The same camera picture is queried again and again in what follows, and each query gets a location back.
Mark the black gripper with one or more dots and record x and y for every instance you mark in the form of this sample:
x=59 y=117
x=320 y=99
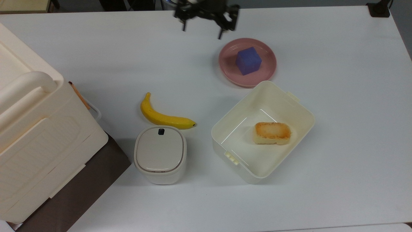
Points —
x=209 y=9

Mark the cream open storage box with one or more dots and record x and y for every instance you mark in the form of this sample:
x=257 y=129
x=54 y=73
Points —
x=231 y=141

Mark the pink round plate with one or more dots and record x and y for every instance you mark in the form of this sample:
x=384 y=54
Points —
x=268 y=69

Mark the purple foam cube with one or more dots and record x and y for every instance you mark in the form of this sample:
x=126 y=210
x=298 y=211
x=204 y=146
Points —
x=248 y=61

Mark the toasted bread toy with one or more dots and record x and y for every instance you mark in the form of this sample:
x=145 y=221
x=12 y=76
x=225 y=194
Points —
x=272 y=132

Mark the black corner clamp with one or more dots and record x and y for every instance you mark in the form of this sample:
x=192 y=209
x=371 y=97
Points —
x=379 y=9

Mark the cream lidded mini bin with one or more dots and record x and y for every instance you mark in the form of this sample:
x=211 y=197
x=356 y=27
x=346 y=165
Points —
x=160 y=154

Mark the yellow toy banana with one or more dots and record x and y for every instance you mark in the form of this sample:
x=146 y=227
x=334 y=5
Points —
x=161 y=119

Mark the tan wooden table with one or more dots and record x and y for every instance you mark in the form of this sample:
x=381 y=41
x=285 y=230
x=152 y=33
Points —
x=22 y=4

